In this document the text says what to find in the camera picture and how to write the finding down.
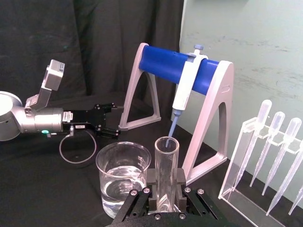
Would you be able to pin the black table cloth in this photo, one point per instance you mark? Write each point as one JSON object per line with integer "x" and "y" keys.
{"x": 47, "y": 189}

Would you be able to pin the glass beaker with water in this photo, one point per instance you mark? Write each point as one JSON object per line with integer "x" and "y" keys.
{"x": 123, "y": 175}

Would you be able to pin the black backdrop curtain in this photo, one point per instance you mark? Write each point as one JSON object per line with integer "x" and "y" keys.
{"x": 71, "y": 35}

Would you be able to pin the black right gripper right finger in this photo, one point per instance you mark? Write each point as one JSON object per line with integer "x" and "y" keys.
{"x": 179, "y": 176}

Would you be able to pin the clear glass measuring cylinder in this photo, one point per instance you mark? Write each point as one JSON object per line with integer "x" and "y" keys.
{"x": 166, "y": 170}

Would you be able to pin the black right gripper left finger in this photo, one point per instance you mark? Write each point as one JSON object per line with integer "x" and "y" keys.
{"x": 152, "y": 189}

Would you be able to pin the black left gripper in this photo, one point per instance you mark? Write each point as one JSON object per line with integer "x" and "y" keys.
{"x": 82, "y": 119}

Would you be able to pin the clear plastic transfer pipette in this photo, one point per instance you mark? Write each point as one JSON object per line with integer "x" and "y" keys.
{"x": 297, "y": 201}
{"x": 270, "y": 144}
{"x": 282, "y": 151}
{"x": 288, "y": 175}
{"x": 254, "y": 137}

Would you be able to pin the white pipette with blue tip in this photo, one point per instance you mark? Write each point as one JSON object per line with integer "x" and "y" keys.
{"x": 185, "y": 87}

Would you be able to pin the grey stand with blue bar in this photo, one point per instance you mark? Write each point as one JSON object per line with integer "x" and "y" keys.
{"x": 165, "y": 63}

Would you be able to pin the clear acrylic pipette rack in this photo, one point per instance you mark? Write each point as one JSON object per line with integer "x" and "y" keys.
{"x": 239, "y": 189}

